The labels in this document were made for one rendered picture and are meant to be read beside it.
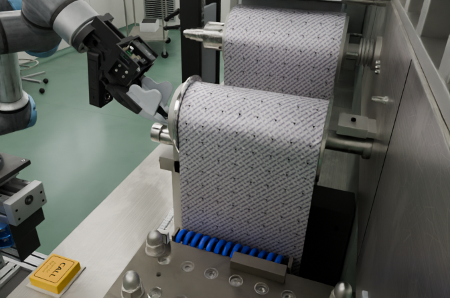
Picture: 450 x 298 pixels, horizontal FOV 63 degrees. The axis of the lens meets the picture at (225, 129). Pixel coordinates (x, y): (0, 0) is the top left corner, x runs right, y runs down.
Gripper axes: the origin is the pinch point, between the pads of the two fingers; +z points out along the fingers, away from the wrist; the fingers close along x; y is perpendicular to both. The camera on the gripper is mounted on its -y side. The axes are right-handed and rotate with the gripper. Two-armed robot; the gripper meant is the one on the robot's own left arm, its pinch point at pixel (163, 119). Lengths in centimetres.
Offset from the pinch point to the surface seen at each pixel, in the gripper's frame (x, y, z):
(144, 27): 423, -231, -137
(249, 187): -4.4, 6.0, 18.8
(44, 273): -15.8, -37.5, 4.5
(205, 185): -4.4, -0.4, 13.8
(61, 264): -12.8, -36.4, 5.7
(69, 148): 148, -202, -49
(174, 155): 2.8, -6.7, 6.3
